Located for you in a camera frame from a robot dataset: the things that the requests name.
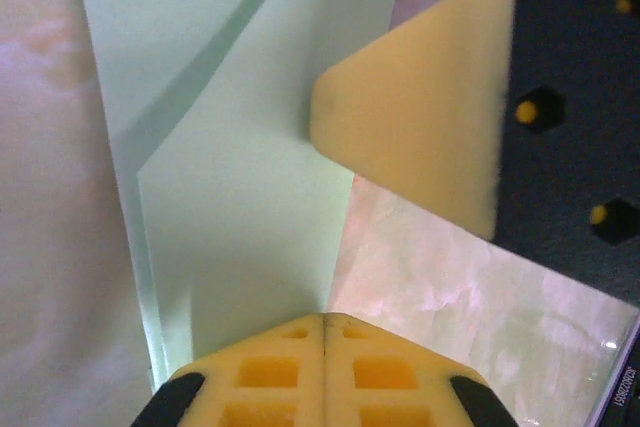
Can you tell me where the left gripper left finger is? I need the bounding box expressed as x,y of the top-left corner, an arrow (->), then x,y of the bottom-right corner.
130,313 -> 326,427

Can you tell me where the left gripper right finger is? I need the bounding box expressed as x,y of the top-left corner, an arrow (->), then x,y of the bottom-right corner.
323,313 -> 519,427

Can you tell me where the light green cloth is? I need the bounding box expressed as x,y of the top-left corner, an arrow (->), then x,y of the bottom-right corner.
72,0 -> 409,398

